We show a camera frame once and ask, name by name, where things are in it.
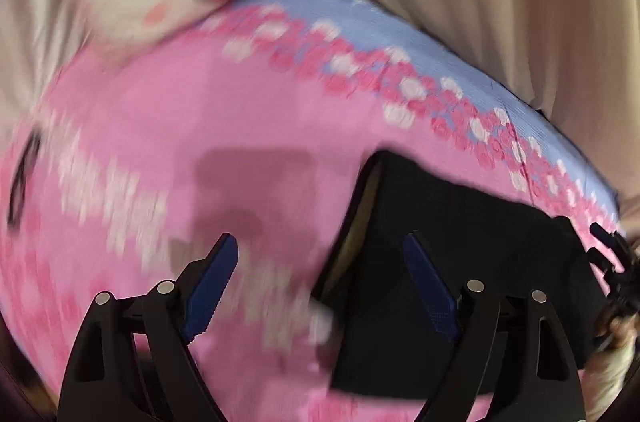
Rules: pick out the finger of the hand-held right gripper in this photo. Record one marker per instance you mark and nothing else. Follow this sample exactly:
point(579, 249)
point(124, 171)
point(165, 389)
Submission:
point(607, 242)

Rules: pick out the pink floral bed sheet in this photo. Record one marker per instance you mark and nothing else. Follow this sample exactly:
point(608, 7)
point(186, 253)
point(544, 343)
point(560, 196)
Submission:
point(200, 112)

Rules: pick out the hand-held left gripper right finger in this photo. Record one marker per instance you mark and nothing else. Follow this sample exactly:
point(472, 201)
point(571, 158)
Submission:
point(430, 287)

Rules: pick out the black pants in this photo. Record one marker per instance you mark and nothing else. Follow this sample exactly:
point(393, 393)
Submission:
point(500, 227)

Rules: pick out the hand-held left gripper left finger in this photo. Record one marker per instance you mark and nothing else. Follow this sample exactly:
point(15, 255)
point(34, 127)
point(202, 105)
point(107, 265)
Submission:
point(210, 292)

